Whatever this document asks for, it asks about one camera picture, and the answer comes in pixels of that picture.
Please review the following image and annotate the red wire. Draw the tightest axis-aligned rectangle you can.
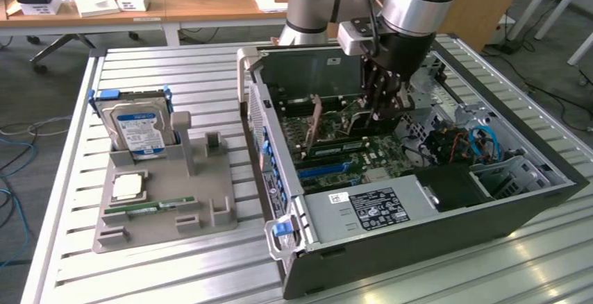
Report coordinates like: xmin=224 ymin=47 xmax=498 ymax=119
xmin=451 ymin=131 xmax=470 ymax=162

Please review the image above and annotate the black chair base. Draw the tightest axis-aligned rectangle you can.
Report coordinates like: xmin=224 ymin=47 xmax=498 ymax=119
xmin=27 ymin=32 xmax=143 ymax=74

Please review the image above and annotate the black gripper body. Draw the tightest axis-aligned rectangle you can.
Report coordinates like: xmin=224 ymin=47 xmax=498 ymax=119
xmin=367 ymin=28 xmax=437 ymax=81

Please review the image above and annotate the hard disk in blue carrier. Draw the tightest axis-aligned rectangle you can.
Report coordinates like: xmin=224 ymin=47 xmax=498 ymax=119
xmin=87 ymin=87 xmax=180 ymax=161

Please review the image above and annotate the white flat box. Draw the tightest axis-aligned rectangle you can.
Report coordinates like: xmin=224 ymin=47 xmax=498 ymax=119
xmin=75 ymin=0 xmax=121 ymax=18

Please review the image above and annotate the white floor cable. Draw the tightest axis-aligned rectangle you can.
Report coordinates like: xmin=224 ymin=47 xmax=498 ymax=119
xmin=0 ymin=116 xmax=71 ymax=137

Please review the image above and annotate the grey power supply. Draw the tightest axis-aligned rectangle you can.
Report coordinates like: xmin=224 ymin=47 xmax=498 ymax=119
xmin=295 ymin=174 xmax=441 ymax=249

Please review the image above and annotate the black graphics card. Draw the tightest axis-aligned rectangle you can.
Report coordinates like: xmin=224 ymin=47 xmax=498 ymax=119
xmin=304 ymin=92 xmax=398 ymax=154

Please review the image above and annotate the wooden desk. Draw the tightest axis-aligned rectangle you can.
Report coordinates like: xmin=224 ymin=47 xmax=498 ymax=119
xmin=0 ymin=0 xmax=291 ymax=47

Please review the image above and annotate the silver chipset heat sink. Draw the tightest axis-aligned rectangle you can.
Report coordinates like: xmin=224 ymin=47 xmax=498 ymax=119
xmin=364 ymin=167 xmax=395 ymax=182

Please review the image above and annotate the white labelled box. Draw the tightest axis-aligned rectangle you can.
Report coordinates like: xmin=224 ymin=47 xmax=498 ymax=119
xmin=115 ymin=0 xmax=151 ymax=12

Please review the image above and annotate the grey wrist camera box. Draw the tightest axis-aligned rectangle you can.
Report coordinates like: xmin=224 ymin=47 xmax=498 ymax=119
xmin=336 ymin=19 xmax=386 ymax=56

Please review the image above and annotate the black-lidded white box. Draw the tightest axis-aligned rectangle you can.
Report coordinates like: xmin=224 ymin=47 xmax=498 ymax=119
xmin=12 ymin=0 xmax=63 ymax=16

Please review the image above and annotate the silver CPU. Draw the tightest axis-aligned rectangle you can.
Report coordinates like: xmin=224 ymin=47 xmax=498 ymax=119
xmin=111 ymin=174 xmax=148 ymax=201

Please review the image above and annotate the green RAM stick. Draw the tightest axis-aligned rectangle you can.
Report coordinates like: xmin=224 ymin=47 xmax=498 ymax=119
xmin=104 ymin=196 xmax=195 ymax=214

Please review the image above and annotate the blue floor cable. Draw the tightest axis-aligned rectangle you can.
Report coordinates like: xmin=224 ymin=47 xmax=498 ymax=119
xmin=0 ymin=137 xmax=37 ymax=269

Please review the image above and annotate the metal disk bay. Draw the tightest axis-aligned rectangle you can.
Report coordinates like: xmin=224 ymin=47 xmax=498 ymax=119
xmin=470 ymin=155 xmax=555 ymax=201

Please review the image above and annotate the black PC case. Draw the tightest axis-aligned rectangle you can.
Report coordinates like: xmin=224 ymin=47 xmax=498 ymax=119
xmin=235 ymin=33 xmax=590 ymax=301

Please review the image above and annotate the black power strip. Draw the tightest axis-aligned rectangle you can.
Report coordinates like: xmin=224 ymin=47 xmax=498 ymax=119
xmin=481 ymin=40 xmax=522 ymax=56

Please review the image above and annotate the metal drive cage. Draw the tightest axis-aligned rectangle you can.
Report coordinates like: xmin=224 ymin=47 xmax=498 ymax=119
xmin=392 ymin=45 xmax=469 ymax=145

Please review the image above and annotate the blue expansion slot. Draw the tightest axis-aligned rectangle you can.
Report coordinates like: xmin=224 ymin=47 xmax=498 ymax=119
xmin=295 ymin=162 xmax=358 ymax=180

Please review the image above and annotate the grey parts rack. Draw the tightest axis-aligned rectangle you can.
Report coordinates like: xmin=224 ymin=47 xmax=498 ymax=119
xmin=91 ymin=111 xmax=240 ymax=255

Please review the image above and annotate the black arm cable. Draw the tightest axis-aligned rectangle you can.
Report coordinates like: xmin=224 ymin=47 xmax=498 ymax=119
xmin=367 ymin=0 xmax=390 ymax=58

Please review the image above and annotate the green motherboard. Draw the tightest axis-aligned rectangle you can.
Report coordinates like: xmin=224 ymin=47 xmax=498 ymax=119
xmin=276 ymin=95 xmax=418 ymax=196

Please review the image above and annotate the blue wire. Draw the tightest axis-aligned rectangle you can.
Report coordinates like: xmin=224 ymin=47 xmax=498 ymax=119
xmin=466 ymin=125 xmax=505 ymax=162

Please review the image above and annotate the white table frame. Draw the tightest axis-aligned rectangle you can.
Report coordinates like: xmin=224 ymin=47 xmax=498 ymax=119
xmin=506 ymin=0 xmax=593 ymax=66

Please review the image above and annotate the wooden cabinet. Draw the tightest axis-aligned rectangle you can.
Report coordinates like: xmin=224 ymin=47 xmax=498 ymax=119
xmin=434 ymin=0 xmax=531 ymax=52

